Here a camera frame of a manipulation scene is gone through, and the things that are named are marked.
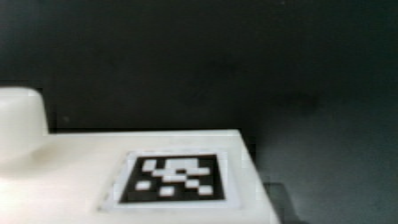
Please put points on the white drawer cabinet box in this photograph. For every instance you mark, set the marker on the white drawer cabinet box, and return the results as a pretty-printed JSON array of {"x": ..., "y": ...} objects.
[{"x": 166, "y": 177}]

